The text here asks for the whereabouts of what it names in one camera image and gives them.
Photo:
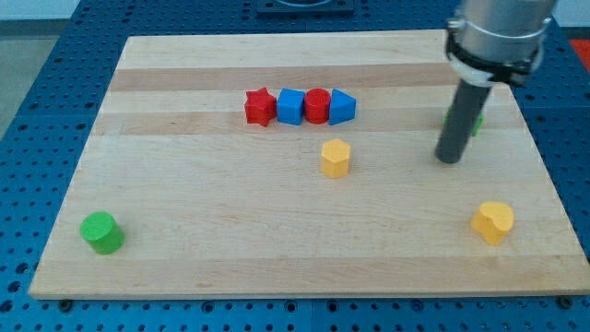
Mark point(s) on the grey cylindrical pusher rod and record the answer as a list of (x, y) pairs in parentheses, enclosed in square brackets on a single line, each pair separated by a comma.
[(460, 121)]

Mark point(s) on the green star block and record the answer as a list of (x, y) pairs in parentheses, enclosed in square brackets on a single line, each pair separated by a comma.
[(476, 126)]

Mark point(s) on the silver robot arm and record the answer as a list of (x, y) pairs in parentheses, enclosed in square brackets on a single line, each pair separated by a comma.
[(488, 42)]

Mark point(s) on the yellow hexagon block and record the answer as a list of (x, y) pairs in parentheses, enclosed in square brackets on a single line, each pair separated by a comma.
[(335, 158)]

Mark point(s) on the red star block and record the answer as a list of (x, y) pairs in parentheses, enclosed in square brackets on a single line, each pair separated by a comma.
[(260, 107)]

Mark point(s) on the yellow heart block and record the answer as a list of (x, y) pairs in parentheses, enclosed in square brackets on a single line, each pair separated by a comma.
[(493, 221)]

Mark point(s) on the blue triangle block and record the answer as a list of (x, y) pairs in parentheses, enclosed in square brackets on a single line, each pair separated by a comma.
[(342, 107)]

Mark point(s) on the red cylinder block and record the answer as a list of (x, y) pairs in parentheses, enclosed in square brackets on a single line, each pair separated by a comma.
[(316, 106)]

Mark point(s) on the blue cube block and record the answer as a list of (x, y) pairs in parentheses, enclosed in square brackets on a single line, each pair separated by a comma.
[(290, 106)]

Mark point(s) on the wooden board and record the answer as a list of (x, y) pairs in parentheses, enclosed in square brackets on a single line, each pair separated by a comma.
[(215, 208)]

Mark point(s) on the green cylinder block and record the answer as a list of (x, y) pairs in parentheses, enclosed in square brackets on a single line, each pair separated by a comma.
[(102, 233)]

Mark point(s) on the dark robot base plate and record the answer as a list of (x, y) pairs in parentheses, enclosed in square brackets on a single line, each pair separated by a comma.
[(275, 7)]

